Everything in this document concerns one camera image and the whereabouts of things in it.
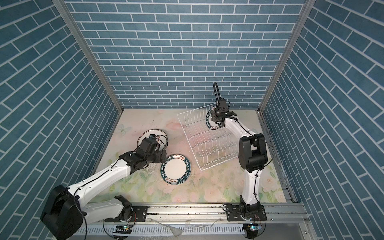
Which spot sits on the large red character plate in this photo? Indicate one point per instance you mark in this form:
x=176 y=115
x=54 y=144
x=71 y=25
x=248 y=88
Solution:
x=161 y=138

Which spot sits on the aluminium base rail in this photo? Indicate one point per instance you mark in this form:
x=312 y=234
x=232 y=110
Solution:
x=209 y=213

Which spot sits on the aluminium right corner post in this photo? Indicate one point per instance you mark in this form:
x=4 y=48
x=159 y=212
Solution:
x=303 y=16

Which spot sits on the white wire dish rack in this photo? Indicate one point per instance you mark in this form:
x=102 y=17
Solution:
x=209 y=147

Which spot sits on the green rim small plate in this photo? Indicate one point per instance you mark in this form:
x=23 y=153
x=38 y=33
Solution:
x=176 y=169
x=212 y=125

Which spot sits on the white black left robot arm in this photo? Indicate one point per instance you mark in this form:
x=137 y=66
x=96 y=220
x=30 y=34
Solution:
x=67 y=209

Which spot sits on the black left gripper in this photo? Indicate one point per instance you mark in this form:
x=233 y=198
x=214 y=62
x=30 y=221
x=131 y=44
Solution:
x=159 y=159

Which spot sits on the aluminium left corner post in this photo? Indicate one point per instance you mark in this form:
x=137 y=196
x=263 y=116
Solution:
x=81 y=41

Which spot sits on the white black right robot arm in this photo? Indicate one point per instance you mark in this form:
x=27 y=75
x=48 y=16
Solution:
x=252 y=155

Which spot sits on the right green circuit board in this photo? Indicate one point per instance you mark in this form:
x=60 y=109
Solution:
x=253 y=227

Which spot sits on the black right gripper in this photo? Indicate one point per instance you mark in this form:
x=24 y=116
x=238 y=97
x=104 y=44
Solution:
x=214 y=115

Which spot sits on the white vent grille strip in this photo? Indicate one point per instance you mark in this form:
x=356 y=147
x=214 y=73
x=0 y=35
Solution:
x=154 y=230

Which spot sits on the aluminium corner post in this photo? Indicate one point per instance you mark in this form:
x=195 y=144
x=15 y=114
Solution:
x=303 y=16
x=81 y=41

